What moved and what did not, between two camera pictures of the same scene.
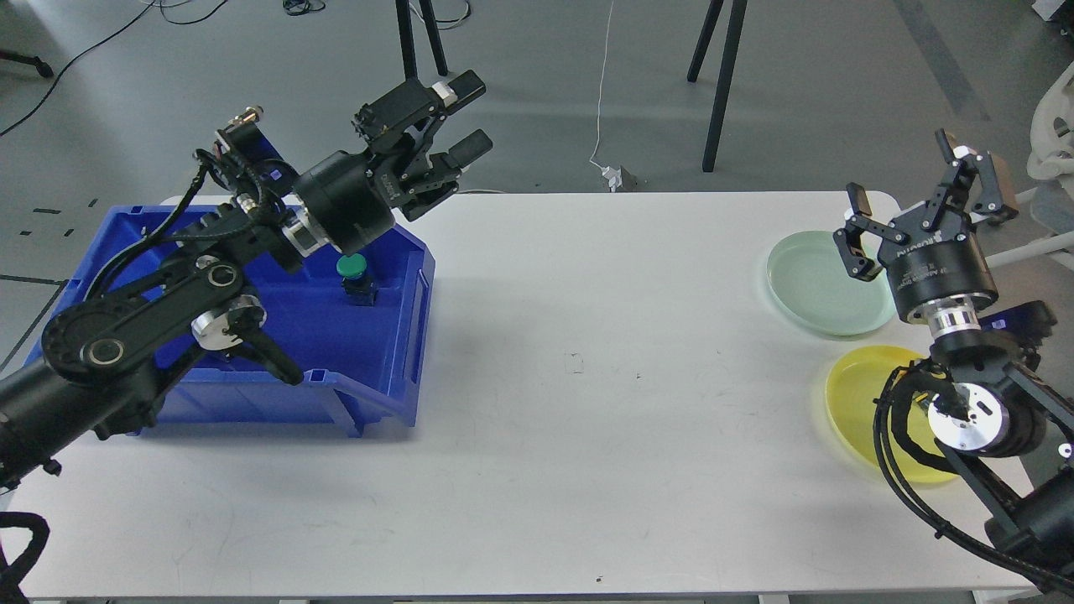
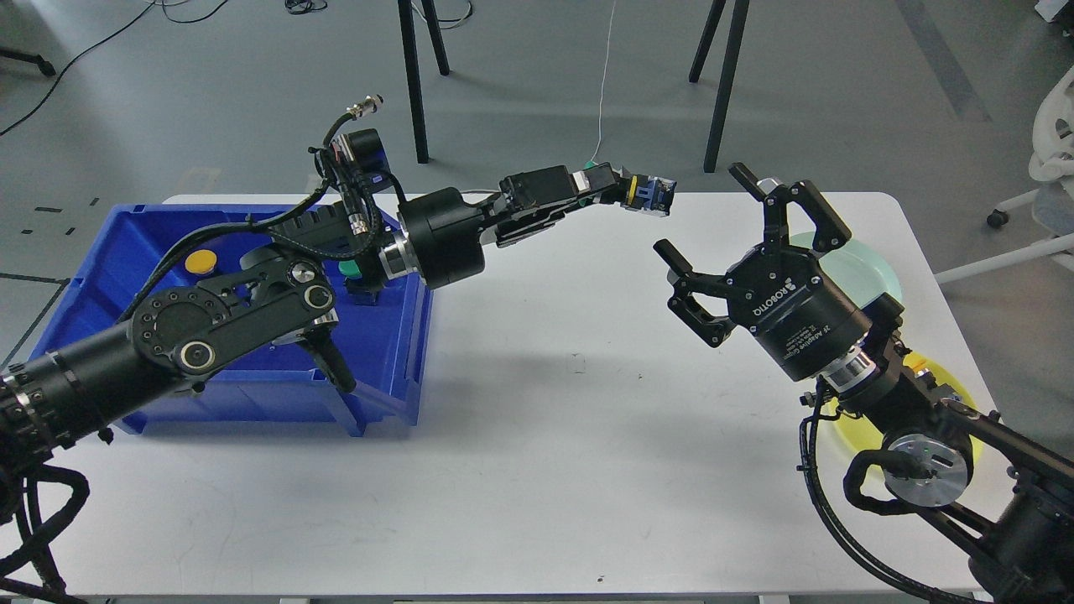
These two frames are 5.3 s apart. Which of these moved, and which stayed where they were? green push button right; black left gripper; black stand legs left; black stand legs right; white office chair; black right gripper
Moved: black right gripper; black left gripper
Stayed: black stand legs right; green push button right; black stand legs left; white office chair
